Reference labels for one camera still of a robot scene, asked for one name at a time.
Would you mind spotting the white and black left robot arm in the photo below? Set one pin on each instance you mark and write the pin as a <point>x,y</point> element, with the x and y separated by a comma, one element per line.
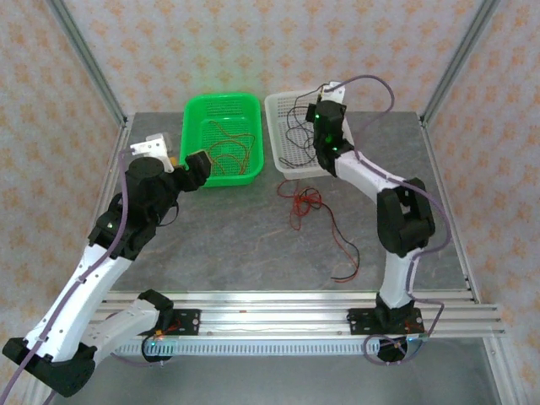
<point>84,295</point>

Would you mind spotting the aluminium frame post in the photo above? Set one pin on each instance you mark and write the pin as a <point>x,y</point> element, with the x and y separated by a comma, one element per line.
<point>90,59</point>
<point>457,59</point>

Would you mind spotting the green plastic mesh basket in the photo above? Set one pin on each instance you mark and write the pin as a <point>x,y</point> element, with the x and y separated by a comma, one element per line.
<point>223,109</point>

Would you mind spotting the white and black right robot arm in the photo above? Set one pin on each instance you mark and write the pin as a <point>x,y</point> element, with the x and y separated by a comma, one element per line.
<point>363,173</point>

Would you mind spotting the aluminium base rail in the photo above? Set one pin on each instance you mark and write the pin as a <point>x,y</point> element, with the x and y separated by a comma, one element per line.
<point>270,314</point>

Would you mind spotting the white plastic mesh basket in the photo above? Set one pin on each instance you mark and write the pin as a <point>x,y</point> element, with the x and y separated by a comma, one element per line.
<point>280,126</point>

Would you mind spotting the aluminium table side rail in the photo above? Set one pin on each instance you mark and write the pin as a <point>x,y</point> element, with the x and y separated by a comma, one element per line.
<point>113,169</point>
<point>443,190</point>

